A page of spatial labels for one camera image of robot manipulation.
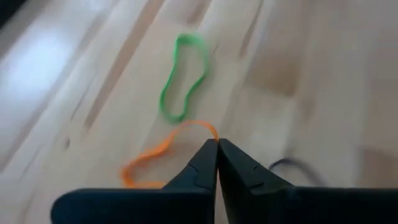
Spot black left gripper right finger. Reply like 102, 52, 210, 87
218, 138, 398, 224

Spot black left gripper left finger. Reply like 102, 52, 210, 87
51, 139, 218, 224

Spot black rubber band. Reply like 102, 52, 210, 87
267, 157, 327, 187

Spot orange rubber band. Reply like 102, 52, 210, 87
120, 120, 220, 190

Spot green rubber band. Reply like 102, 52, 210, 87
159, 33, 209, 124

